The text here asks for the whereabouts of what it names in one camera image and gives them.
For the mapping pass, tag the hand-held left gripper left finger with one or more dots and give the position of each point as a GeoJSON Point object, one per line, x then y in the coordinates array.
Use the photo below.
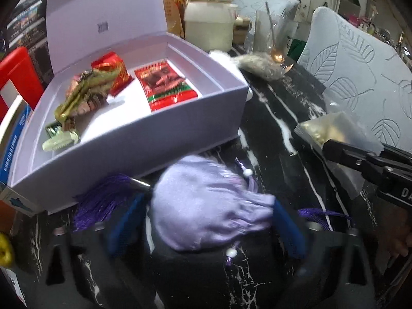
{"type": "Point", "coordinates": [125, 223]}

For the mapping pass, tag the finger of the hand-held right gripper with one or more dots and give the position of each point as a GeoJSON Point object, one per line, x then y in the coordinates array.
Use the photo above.
{"type": "Point", "coordinates": [347, 156]}

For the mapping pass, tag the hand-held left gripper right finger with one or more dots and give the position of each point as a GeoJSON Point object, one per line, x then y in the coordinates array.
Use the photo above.
{"type": "Point", "coordinates": [291, 231]}

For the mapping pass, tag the clear zip bag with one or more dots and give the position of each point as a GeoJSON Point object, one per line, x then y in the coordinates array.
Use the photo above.
{"type": "Point", "coordinates": [334, 128]}

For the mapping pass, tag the white gift box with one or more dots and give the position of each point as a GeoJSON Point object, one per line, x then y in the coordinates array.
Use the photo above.
{"type": "Point", "coordinates": [128, 125]}

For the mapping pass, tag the green white snack packet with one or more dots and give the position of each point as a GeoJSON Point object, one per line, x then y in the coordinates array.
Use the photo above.
{"type": "Point", "coordinates": [59, 136]}

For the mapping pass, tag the brown green-gold snack packet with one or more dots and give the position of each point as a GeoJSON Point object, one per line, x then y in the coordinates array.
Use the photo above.
{"type": "Point", "coordinates": [83, 95]}

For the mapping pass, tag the red spicy snack packet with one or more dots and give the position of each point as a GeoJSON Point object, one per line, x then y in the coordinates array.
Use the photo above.
{"type": "Point", "coordinates": [164, 87]}

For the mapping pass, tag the red gold snack packet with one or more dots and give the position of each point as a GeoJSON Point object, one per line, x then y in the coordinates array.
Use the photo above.
{"type": "Point", "coordinates": [112, 70]}

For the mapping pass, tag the person's right hand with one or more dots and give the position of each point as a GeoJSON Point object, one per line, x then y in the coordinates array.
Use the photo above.
{"type": "Point", "coordinates": [394, 235]}

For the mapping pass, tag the light blue leaf-pattern chair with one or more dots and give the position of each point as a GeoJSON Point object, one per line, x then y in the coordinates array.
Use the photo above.
{"type": "Point", "coordinates": [354, 70]}
{"type": "Point", "coordinates": [264, 4]}

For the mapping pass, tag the orange box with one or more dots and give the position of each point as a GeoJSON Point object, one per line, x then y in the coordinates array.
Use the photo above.
{"type": "Point", "coordinates": [6, 214]}

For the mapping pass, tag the golden apple ornament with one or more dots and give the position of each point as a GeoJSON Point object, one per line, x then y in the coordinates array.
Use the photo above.
{"type": "Point", "coordinates": [5, 251]}

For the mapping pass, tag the plastic bag of grains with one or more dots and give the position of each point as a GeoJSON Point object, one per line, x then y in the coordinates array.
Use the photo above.
{"type": "Point", "coordinates": [260, 66]}

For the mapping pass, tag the pink white packet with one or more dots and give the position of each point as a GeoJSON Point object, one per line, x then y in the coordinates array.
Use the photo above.
{"type": "Point", "coordinates": [13, 285]}

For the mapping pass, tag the cluttered shelf of bottles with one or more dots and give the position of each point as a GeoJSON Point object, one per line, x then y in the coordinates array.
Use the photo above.
{"type": "Point", "coordinates": [383, 29]}

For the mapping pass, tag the blue white carton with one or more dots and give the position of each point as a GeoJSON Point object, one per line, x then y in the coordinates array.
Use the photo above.
{"type": "Point", "coordinates": [13, 154]}

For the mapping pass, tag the clear drinking glass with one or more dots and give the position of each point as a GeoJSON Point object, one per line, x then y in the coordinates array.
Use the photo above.
{"type": "Point", "coordinates": [283, 38]}

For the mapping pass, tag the metal spoon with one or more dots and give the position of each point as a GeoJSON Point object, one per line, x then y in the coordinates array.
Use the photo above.
{"type": "Point", "coordinates": [272, 27]}

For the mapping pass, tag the small beige mug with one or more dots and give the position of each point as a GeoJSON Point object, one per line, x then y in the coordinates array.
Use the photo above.
{"type": "Point", "coordinates": [242, 30]}

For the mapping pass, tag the red plastic container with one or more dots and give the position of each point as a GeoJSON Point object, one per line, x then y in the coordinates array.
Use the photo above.
{"type": "Point", "coordinates": [19, 74]}

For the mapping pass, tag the white lidded jar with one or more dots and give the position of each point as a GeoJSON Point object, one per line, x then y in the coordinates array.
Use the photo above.
{"type": "Point", "coordinates": [209, 22]}

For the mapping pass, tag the dark printed box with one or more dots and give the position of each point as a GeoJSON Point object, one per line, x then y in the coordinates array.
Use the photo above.
{"type": "Point", "coordinates": [29, 29]}

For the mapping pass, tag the yellow snack bag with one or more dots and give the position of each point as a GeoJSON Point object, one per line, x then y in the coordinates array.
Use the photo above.
{"type": "Point", "coordinates": [173, 9]}

